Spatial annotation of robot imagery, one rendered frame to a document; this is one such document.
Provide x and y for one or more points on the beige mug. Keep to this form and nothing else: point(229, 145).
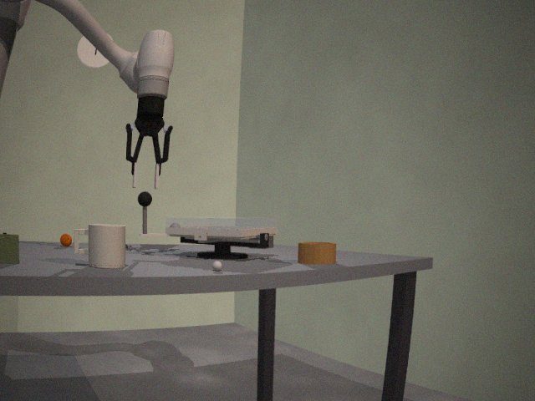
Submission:
point(106, 245)

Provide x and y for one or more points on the small orange ball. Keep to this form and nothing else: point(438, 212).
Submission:
point(66, 240)

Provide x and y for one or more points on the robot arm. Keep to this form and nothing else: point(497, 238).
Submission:
point(153, 63)

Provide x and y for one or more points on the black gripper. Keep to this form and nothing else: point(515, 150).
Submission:
point(149, 122)

